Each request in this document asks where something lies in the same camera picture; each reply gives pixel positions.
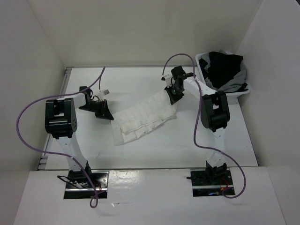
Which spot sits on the black skirt in basket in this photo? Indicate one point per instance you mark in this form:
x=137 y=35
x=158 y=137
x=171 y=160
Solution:
x=222 y=68

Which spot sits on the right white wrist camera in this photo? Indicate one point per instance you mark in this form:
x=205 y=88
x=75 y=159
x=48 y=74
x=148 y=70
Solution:
x=167 y=79

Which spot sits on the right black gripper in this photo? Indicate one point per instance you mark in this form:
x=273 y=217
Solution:
x=173 y=98

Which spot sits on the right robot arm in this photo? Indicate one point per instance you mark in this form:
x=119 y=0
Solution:
x=214 y=115

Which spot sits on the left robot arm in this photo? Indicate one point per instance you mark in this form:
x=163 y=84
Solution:
x=61 y=123

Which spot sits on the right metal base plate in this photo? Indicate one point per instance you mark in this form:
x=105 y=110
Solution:
x=203 y=186

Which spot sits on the white pleated skirt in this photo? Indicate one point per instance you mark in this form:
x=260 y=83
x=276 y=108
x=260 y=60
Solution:
x=139 y=120

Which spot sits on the white plastic basket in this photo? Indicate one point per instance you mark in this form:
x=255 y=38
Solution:
x=229 y=95

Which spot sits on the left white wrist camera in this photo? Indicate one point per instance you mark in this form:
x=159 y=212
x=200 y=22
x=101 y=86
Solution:
x=102 y=93

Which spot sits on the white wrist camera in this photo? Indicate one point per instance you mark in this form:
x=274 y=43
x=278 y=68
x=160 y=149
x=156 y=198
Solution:
x=102 y=93
x=167 y=79

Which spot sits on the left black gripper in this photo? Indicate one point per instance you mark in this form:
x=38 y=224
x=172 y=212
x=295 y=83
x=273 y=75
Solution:
x=104 y=112

